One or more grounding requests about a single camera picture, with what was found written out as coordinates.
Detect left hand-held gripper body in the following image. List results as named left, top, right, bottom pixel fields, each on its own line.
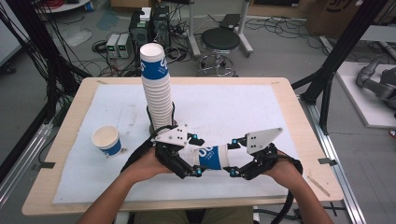
left=153, top=124, right=191, bottom=180

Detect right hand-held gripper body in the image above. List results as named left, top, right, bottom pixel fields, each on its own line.
left=240, top=127, right=285, bottom=182

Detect blue banded paper cup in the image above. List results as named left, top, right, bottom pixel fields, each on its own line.
left=180, top=144, right=232, bottom=172
left=91, top=124, right=123, bottom=158

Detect dark round cup holder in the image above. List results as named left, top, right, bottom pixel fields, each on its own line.
left=146, top=102, right=179, bottom=135

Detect stack of white paper cups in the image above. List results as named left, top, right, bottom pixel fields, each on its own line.
left=139, top=42, right=176, bottom=132

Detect person's left hand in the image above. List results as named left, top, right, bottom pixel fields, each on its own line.
left=130, top=147, right=173, bottom=182

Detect person's right hand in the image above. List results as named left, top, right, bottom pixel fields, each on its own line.
left=263, top=150, right=300, bottom=188

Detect white table mat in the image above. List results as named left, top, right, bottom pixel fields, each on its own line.
left=52, top=83, right=295, bottom=205

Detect person's khaki pants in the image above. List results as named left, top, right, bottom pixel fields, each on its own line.
left=132, top=207, right=254, bottom=224

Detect black tape strip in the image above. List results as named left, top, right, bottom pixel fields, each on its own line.
left=318, top=157, right=338, bottom=167
left=31, top=161, right=56, bottom=172

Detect grey power supply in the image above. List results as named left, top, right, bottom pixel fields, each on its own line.
left=117, top=33, right=132, bottom=60
left=106, top=33, right=120, bottom=59

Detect black round stool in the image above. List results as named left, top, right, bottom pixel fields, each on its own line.
left=196, top=27, right=242, bottom=77

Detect white metal stand leg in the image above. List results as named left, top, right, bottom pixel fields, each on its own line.
left=186, top=0, right=202, bottom=59
left=235, top=0, right=255, bottom=58

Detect white platform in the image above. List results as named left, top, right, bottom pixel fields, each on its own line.
left=335, top=61, right=396, bottom=129

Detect black computer tower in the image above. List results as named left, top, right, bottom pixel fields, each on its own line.
left=151, top=5, right=171, bottom=49

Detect black computer case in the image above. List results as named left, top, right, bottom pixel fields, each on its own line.
left=128, top=8, right=150, bottom=48

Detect black flat device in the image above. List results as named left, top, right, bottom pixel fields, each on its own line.
left=219, top=13, right=242, bottom=30

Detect small white box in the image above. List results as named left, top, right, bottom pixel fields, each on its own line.
left=139, top=7, right=153, bottom=22

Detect teal floor sheet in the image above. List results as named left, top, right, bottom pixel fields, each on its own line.
left=95, top=8, right=121, bottom=32

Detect brown cardboard box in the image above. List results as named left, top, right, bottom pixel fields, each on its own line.
left=304, top=0, right=363, bottom=38

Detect white round table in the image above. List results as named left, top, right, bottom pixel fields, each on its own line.
left=35, top=0, right=92, bottom=14

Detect white panel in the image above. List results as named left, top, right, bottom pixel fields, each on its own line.
left=0, top=0, right=30, bottom=68

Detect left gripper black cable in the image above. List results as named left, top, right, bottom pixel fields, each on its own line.
left=120, top=124, right=176, bottom=174

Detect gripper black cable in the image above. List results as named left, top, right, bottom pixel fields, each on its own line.
left=120, top=124, right=176, bottom=174
left=270, top=156, right=304, bottom=224

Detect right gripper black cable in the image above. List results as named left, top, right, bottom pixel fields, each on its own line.
left=270, top=156, right=304, bottom=224

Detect aluminium rail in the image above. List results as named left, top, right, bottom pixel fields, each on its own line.
left=298, top=96, right=368, bottom=224
left=0, top=122, right=54, bottom=208

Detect tangled black floor cables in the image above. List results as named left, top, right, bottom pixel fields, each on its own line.
left=244, top=15, right=328, bottom=49

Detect black metal frame with cables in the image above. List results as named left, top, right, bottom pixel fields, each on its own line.
left=0, top=0, right=92, bottom=185

